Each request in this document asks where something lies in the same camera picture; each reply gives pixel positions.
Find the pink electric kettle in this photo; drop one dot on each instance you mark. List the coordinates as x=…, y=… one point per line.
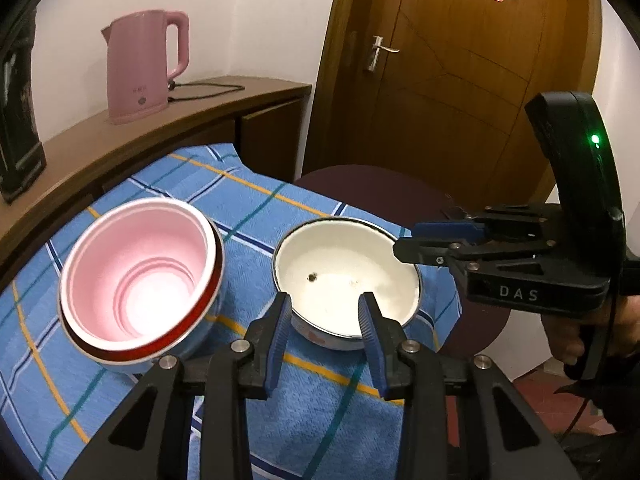
x=140, y=70

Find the dark cloth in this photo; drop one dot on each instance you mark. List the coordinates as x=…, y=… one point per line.
x=610, y=460

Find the wooden door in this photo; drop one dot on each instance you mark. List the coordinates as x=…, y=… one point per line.
x=450, y=85

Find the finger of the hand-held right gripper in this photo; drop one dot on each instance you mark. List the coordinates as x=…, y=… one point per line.
x=425, y=252
x=445, y=230

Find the red-rimmed enamel bowl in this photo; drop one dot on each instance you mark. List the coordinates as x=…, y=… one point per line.
x=202, y=321

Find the black box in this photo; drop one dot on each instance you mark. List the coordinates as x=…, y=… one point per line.
x=20, y=120

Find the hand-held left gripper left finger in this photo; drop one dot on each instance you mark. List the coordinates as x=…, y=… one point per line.
x=280, y=342

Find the white enamel bowl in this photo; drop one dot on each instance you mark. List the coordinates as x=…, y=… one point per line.
x=345, y=265

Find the blue plaid cloth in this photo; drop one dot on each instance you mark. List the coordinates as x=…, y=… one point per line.
x=310, y=410

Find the person's right hand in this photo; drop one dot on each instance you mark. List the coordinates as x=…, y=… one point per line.
x=562, y=340

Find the wooden cabinet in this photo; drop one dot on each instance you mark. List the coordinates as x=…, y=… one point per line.
x=125, y=135

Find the dark maroon round stool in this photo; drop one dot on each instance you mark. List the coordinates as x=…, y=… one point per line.
x=380, y=190

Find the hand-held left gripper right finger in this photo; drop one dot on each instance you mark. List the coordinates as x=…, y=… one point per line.
x=372, y=347

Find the pink plastic bowl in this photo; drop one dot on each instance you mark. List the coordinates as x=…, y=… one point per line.
x=140, y=270

